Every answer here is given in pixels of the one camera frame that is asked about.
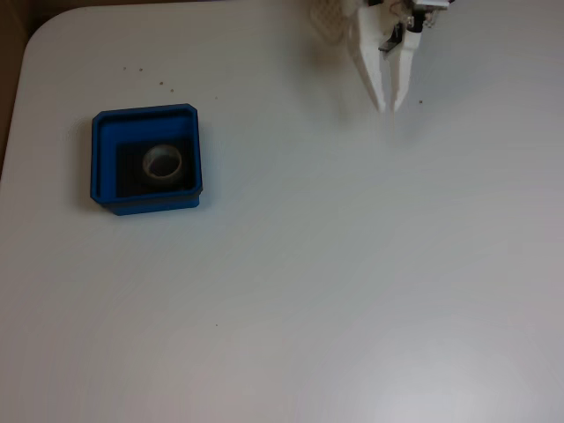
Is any blue square box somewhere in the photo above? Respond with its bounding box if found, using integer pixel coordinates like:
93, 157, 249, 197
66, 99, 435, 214
89, 102, 205, 218

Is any black tape roll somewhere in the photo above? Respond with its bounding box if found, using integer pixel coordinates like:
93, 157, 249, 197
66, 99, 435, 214
134, 141, 190, 191

